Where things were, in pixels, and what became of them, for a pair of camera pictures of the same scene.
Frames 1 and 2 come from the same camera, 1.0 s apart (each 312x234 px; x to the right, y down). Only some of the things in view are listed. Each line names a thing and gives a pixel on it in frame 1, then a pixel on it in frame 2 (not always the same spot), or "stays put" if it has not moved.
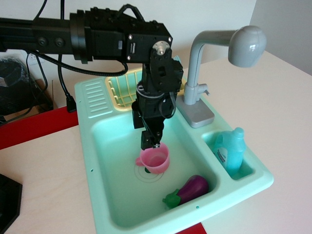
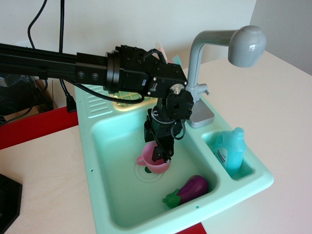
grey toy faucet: [246, 46] stays put
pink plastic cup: [154, 160] stays put
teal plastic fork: [177, 58] stays put
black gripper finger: [156, 144] to [168, 158]
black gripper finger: [146, 140] to [158, 154]
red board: [37, 126] stays put
